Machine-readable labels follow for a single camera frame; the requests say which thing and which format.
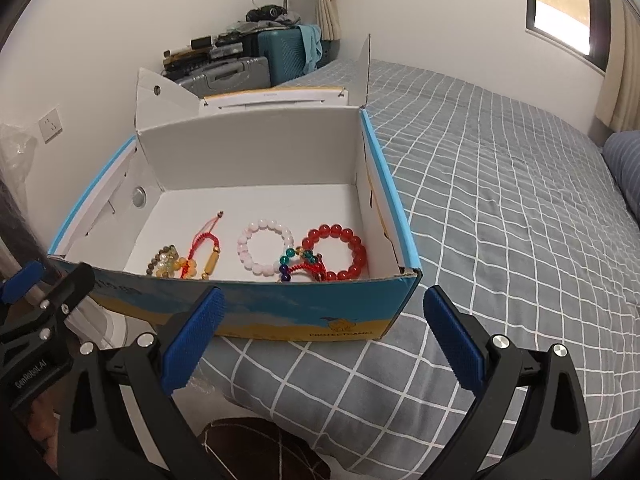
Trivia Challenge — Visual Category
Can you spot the red bead bracelet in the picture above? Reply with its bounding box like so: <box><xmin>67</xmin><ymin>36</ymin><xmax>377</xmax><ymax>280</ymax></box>
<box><xmin>301</xmin><ymin>223</ymin><xmax>367</xmax><ymax>281</ymax></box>

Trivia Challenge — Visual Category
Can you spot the red and green glass bracelet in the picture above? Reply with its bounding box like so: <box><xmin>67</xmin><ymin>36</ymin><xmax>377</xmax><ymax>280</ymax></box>
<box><xmin>278</xmin><ymin>246</ymin><xmax>328</xmax><ymax>285</ymax></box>

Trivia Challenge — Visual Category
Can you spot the clear plastic bag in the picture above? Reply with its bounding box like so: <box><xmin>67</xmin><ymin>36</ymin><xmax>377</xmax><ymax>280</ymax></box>
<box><xmin>0</xmin><ymin>122</ymin><xmax>39</xmax><ymax>201</ymax></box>

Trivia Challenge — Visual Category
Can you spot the pile of dark gadgets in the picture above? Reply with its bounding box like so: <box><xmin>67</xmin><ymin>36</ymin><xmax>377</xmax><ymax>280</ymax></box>
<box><xmin>162</xmin><ymin>22</ymin><xmax>248</xmax><ymax>72</ymax></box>

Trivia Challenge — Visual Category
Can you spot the blue striped bolster pillow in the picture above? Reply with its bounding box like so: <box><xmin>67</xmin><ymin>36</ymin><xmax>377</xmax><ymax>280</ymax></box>
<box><xmin>601</xmin><ymin>130</ymin><xmax>640</xmax><ymax>226</ymax></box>

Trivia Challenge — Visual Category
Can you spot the black bag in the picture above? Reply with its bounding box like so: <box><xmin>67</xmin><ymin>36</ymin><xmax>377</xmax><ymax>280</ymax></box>
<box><xmin>245</xmin><ymin>4</ymin><xmax>294</xmax><ymax>27</ymax></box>

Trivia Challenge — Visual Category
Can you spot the window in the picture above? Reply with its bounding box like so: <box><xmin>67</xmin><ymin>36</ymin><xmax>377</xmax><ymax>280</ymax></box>
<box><xmin>525</xmin><ymin>0</ymin><xmax>614</xmax><ymax>68</ymax></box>

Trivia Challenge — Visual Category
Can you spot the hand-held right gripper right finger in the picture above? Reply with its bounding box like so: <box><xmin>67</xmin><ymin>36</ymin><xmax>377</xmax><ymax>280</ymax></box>
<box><xmin>422</xmin><ymin>285</ymin><xmax>593</xmax><ymax>480</ymax></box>

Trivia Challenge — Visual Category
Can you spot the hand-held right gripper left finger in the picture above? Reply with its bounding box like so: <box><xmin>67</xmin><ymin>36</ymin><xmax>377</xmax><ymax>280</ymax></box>
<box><xmin>56</xmin><ymin>286</ymin><xmax>228</xmax><ymax>480</ymax></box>

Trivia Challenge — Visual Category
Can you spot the pink bead bracelet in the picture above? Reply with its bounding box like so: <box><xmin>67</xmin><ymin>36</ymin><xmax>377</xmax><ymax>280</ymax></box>
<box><xmin>236</xmin><ymin>218</ymin><xmax>296</xmax><ymax>277</ymax></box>

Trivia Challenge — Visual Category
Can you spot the brown wooden bead bracelet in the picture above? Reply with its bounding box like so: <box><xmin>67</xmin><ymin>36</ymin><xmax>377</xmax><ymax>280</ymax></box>
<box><xmin>146</xmin><ymin>245</ymin><xmax>181</xmax><ymax>277</ymax></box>

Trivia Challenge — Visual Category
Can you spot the grey checked bed sheet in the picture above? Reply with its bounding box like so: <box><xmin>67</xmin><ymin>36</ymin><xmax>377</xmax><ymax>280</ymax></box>
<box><xmin>190</xmin><ymin>57</ymin><xmax>640</xmax><ymax>480</ymax></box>

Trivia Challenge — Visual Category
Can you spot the white wall socket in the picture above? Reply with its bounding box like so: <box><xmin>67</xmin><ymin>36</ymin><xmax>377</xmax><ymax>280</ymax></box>
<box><xmin>39</xmin><ymin>108</ymin><xmax>65</xmax><ymax>142</ymax></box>

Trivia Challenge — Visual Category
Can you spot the grey hard suitcase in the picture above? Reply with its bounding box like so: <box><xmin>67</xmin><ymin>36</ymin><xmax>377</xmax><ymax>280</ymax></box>
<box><xmin>172</xmin><ymin>55</ymin><xmax>272</xmax><ymax>97</ymax></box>

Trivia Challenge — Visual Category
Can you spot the teal cloth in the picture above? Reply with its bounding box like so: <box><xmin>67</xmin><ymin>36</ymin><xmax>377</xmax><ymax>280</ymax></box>
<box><xmin>297</xmin><ymin>25</ymin><xmax>325</xmax><ymax>75</ymax></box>

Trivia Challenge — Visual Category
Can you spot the teal suitcase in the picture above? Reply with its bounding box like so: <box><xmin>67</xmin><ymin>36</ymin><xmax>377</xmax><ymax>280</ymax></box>
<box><xmin>252</xmin><ymin>24</ymin><xmax>334</xmax><ymax>88</ymax></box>

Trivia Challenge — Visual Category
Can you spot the beige curtain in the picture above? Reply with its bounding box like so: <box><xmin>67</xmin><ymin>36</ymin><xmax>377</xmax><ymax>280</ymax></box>
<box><xmin>595</xmin><ymin>0</ymin><xmax>640</xmax><ymax>133</ymax></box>
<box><xmin>312</xmin><ymin>0</ymin><xmax>344</xmax><ymax>43</ymax></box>

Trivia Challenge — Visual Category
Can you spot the brown patterned cushion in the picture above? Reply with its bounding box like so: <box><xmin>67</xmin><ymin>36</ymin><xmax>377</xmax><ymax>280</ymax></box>
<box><xmin>200</xmin><ymin>417</ymin><xmax>332</xmax><ymax>480</ymax></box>

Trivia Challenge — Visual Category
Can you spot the red cord bracelet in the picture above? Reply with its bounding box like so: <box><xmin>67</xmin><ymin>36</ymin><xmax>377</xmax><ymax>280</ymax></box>
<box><xmin>180</xmin><ymin>210</ymin><xmax>226</xmax><ymax>281</ymax></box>

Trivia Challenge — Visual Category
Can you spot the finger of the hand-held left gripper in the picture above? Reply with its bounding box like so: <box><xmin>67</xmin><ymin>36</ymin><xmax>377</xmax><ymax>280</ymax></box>
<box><xmin>0</xmin><ymin>262</ymin><xmax>96</xmax><ymax>356</ymax></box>
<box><xmin>0</xmin><ymin>260</ymin><xmax>47</xmax><ymax>306</ymax></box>

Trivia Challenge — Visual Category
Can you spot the yellow and blue cardboard box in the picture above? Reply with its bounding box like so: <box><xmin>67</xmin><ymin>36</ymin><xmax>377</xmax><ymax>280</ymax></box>
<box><xmin>47</xmin><ymin>34</ymin><xmax>423</xmax><ymax>343</ymax></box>

